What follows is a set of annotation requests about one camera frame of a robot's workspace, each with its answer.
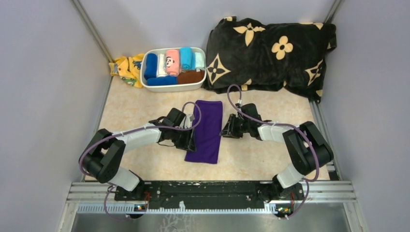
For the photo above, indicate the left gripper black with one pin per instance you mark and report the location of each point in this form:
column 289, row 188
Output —
column 188, row 143

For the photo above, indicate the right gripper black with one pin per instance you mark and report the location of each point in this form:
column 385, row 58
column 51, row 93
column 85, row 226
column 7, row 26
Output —
column 229, row 131

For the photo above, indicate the purple towel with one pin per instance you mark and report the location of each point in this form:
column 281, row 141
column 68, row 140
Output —
column 207, row 134

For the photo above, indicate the pink panda towel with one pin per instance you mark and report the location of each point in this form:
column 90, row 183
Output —
column 172, row 62

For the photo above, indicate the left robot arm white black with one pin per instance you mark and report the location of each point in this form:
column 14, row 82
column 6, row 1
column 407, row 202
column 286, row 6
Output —
column 102, row 157

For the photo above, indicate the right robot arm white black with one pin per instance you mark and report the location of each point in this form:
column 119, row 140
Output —
column 307, row 148

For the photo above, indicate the white plastic bin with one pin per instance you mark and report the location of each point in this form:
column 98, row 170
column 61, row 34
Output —
column 167, row 88

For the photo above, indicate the dark blue rolled towel lying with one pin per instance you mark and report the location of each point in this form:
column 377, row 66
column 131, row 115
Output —
column 162, row 81

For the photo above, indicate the brown rolled towel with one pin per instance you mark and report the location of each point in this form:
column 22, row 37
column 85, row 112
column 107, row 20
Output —
column 190, row 77

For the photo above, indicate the black floral blanket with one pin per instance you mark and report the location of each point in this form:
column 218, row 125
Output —
column 269, row 57

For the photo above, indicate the white rolled towel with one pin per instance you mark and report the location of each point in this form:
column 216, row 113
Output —
column 161, row 68

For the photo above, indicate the dark blue rolled towel upright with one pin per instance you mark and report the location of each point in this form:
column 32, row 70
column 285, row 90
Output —
column 151, row 66

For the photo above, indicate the pale mint rolled towel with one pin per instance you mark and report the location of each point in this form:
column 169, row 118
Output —
column 199, row 61

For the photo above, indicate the light blue rolled towel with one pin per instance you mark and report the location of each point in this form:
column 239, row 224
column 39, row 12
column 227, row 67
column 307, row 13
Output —
column 186, row 58

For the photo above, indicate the yellow patterned cloth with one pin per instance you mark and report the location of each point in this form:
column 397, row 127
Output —
column 128, row 69

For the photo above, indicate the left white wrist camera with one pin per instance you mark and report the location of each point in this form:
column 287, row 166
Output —
column 188, row 120

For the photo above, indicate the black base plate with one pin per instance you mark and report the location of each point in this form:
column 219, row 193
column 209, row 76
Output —
column 212, row 195

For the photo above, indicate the aluminium frame rail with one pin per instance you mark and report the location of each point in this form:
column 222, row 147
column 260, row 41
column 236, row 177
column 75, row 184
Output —
column 92, row 197

